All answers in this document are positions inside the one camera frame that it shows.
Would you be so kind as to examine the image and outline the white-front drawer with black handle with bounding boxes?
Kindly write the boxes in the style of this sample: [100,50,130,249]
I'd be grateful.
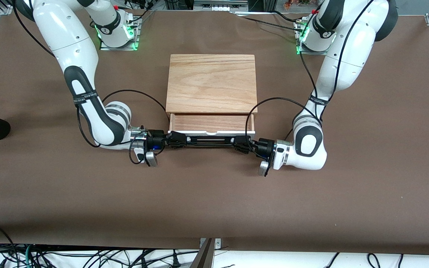
[168,113,256,149]

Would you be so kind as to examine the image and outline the light wooden drawer cabinet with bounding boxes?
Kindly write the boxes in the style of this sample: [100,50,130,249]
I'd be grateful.
[165,54,258,130]

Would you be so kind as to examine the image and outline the brown table cover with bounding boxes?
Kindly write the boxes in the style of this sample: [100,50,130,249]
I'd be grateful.
[0,9,429,255]

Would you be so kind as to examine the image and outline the grey metal box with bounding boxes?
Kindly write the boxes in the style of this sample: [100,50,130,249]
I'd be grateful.
[193,0,249,12]

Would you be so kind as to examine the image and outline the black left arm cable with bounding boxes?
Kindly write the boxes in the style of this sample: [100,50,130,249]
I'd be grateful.
[245,0,375,157]

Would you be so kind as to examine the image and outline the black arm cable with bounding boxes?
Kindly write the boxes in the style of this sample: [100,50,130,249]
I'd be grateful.
[245,0,375,157]
[12,0,170,165]

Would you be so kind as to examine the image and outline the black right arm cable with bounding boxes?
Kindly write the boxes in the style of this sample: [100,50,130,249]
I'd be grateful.
[12,0,170,165]

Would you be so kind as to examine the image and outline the small metal bracket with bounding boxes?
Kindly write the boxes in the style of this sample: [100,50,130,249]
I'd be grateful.
[200,238,222,249]

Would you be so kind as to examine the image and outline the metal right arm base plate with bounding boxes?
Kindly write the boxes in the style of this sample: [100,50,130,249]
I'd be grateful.
[99,15,141,51]

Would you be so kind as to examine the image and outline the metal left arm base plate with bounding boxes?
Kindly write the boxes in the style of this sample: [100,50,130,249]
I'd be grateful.
[296,19,328,56]

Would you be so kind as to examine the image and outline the wooden camera pole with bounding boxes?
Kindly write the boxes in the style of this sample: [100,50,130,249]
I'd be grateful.
[190,238,215,268]

